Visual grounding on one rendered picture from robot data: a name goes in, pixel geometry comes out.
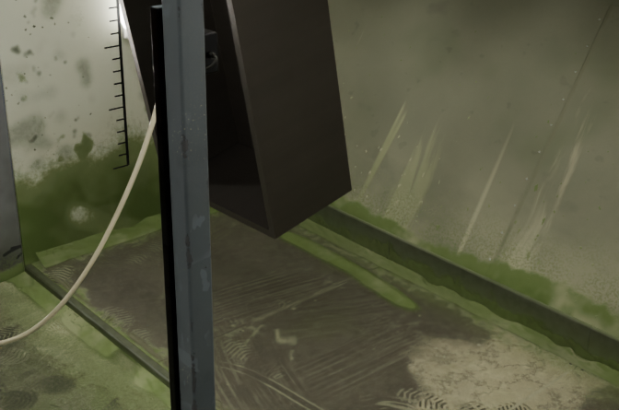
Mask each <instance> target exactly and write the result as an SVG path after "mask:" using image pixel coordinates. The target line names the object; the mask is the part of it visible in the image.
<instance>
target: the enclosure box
mask: <svg viewBox="0 0 619 410"><path fill-rule="evenodd" d="M119 2H120V6H121V10H122V13H123V20H124V24H125V27H126V31H127V35H128V39H129V42H130V46H131V50H132V54H133V58H134V64H135V68H136V72H137V76H138V80H139V84H140V88H141V91H142V95H143V99H144V103H145V106H146V113H147V117H148V120H149V123H150V120H151V117H152V113H153V110H154V106H155V86H154V70H153V55H152V38H151V35H152V32H151V15H150V7H151V6H158V5H162V0H119ZM204 28H205V29H209V30H212V31H215V32H216V33H217V35H218V71H217V72H216V73H213V74H209V75H205V83H206V114H207V145H208V177H209V206H211V207H213V208H214V209H216V210H218V211H220V212H222V213H224V214H226V215H228V216H230V217H233V218H235V219H237V220H238V221H239V222H241V223H243V224H245V225H247V226H249V227H251V228H254V229H256V230H258V231H260V232H261V233H263V234H265V235H267V236H269V237H271V238H273V239H277V238H278V237H280V236H281V235H283V234H284V233H286V232H288V231H289V230H291V229H292V228H293V227H295V226H297V225H298V224H300V223H301V222H303V221H304V220H306V219H307V218H309V217H311V216H313V215H314V214H316V213H317V212H319V211H321V210H322V209H323V208H324V207H326V206H327V205H329V204H331V203H333V202H334V201H336V200H337V199H339V198H340V197H342V196H343V195H345V194H347V193H349V192H350V191H352V185H351V178H350V171H349V164H348V156H347V149H346V142H345V129H344V121H343V114H342V106H341V100H340V92H339V85H338V77H337V70H336V63H335V56H334V48H333V35H332V28H331V20H330V13H329V6H328V0H204Z"/></svg>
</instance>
